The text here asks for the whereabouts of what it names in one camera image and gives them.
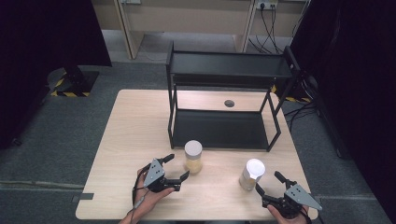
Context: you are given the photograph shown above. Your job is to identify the person's left hand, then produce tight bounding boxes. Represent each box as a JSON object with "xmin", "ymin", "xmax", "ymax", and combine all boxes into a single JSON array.
[{"xmin": 135, "ymin": 166, "xmax": 177, "ymax": 217}]

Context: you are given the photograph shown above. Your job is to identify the white-lidded glass jar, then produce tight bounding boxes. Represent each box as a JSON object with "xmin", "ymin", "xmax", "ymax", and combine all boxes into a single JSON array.
[{"xmin": 238, "ymin": 158, "xmax": 266, "ymax": 191}]

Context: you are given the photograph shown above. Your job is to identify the black floor cables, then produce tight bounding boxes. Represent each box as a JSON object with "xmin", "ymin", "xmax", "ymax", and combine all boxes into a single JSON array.
[{"xmin": 274, "ymin": 71, "xmax": 323, "ymax": 133}]

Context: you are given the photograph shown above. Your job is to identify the dark floor tape patch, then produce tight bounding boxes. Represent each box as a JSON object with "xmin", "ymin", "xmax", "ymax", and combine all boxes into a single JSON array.
[{"xmin": 71, "ymin": 192, "xmax": 95, "ymax": 203}]

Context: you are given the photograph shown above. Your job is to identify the black stand base striped tape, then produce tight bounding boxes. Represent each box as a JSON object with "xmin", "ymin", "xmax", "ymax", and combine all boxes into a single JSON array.
[{"xmin": 47, "ymin": 65, "xmax": 100, "ymax": 98}]

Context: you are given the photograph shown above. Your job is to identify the black curtain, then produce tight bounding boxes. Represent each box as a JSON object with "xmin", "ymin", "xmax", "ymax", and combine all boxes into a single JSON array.
[
  {"xmin": 290, "ymin": 0, "xmax": 396, "ymax": 224},
  {"xmin": 0, "ymin": 0, "xmax": 113, "ymax": 151}
]

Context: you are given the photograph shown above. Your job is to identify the grey floor cable cover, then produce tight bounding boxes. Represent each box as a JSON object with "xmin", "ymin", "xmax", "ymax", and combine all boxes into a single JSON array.
[{"xmin": 0, "ymin": 179, "xmax": 86, "ymax": 191}]

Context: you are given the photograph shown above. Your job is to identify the black power cables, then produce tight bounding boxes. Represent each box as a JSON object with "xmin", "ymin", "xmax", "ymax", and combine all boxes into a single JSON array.
[{"xmin": 247, "ymin": 2, "xmax": 307, "ymax": 54}]

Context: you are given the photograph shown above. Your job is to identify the person's right hand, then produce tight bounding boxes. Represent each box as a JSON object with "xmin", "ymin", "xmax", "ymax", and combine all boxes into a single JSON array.
[{"xmin": 266, "ymin": 203, "xmax": 313, "ymax": 224}]

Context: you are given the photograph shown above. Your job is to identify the black metal shelf rack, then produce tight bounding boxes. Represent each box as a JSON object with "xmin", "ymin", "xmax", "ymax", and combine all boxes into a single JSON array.
[{"xmin": 165, "ymin": 40, "xmax": 302, "ymax": 153}]

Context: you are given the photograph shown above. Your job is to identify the left hand-held gripper cable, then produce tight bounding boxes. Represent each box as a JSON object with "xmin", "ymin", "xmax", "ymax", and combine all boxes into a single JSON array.
[{"xmin": 131, "ymin": 170, "xmax": 151, "ymax": 224}]

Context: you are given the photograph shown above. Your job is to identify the white-lidded jar of yellow grain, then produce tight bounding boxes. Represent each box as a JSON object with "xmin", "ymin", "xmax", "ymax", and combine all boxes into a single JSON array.
[{"xmin": 183, "ymin": 139, "xmax": 204, "ymax": 175}]

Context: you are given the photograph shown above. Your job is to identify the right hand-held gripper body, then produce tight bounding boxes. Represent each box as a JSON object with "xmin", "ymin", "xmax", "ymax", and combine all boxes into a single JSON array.
[{"xmin": 262, "ymin": 183, "xmax": 323, "ymax": 219}]

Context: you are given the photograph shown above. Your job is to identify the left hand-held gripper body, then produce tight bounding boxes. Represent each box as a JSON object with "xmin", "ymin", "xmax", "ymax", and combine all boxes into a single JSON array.
[{"xmin": 142, "ymin": 158, "xmax": 182, "ymax": 193}]

